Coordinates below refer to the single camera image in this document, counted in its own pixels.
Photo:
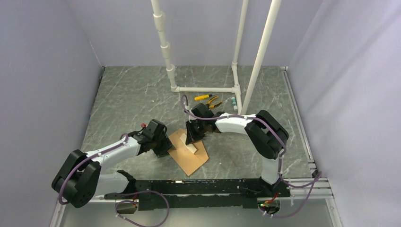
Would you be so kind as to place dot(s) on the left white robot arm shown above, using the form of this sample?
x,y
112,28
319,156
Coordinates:
x,y
82,176

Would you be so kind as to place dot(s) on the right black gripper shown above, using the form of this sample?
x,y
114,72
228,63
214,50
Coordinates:
x,y
191,137

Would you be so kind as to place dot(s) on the small white green tube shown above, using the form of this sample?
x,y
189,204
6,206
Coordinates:
x,y
234,103

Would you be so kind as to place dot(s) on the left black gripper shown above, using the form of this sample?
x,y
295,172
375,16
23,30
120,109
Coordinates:
x,y
167,145

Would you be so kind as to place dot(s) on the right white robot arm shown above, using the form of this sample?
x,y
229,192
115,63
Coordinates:
x,y
267,136

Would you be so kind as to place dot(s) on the yellow handled pliers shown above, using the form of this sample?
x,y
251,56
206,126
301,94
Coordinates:
x,y
214,102

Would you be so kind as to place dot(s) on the tan paper letter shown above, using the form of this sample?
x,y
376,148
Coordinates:
x,y
190,146

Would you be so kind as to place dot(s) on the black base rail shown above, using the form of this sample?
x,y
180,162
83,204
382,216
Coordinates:
x,y
200,193

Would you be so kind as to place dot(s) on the brown paper envelope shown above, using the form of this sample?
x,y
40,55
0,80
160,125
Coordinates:
x,y
186,160

